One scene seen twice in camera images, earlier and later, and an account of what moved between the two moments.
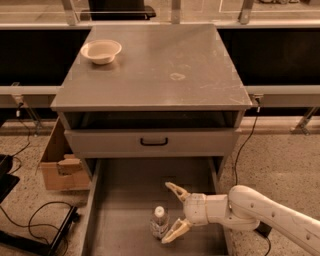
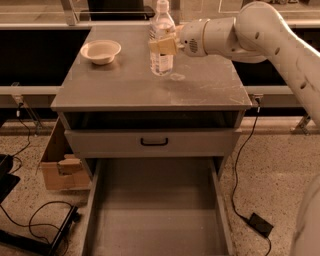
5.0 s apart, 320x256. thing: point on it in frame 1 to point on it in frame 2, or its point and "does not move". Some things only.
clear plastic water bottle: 159,222 to 162,26
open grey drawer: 123,195 does not move
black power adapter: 263,228 does not move
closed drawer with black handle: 153,144 does not move
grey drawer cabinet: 150,92 does not move
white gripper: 194,208 to 190,38
